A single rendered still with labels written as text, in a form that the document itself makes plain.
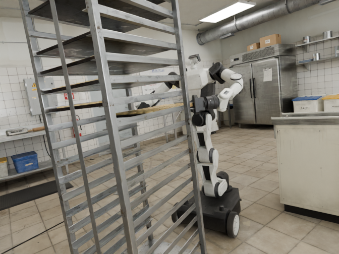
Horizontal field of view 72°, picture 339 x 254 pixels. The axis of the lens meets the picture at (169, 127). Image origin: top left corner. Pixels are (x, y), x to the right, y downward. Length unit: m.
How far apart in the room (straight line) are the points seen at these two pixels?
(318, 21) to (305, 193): 5.02
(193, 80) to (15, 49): 4.11
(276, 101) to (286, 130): 3.91
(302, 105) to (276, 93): 0.63
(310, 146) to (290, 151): 0.17
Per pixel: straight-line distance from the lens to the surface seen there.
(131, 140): 1.04
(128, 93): 1.66
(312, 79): 6.78
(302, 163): 2.32
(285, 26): 7.14
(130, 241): 1.08
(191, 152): 1.45
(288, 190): 2.45
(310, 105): 6.13
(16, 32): 5.55
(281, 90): 6.16
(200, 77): 1.95
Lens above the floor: 1.24
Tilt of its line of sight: 8 degrees down
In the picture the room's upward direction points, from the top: 7 degrees counter-clockwise
